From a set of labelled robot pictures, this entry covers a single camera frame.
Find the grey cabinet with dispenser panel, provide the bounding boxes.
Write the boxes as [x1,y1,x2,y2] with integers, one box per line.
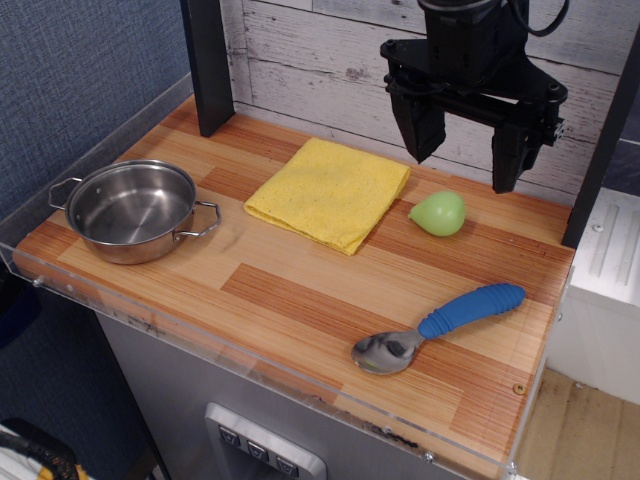
[99,314,507,479]

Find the black left vertical post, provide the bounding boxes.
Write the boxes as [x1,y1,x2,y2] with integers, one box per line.
[180,0,235,137]

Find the green toy guava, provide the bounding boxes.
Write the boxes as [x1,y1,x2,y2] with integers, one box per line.
[408,191,466,237]

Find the yellow folded cloth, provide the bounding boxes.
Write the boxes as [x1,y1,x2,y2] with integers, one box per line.
[244,138,410,255]

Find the clear acrylic table guard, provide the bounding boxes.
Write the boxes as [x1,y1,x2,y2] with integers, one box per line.
[13,100,573,479]

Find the blue handled metal spoon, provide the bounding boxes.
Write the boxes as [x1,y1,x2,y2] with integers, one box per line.
[351,283,526,375]

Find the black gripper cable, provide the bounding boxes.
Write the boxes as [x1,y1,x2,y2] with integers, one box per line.
[507,0,571,37]

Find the black vertical post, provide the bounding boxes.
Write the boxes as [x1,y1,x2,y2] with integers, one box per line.
[180,0,235,137]
[561,31,639,249]

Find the white side cabinet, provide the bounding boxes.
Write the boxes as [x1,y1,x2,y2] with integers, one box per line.
[547,188,639,404]

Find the stainless steel pot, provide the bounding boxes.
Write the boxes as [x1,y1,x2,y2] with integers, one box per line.
[48,159,222,265]

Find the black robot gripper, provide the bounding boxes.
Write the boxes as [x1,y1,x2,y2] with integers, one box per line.
[380,1,569,194]

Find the black right vertical post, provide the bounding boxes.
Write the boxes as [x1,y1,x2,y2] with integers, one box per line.
[561,31,639,249]

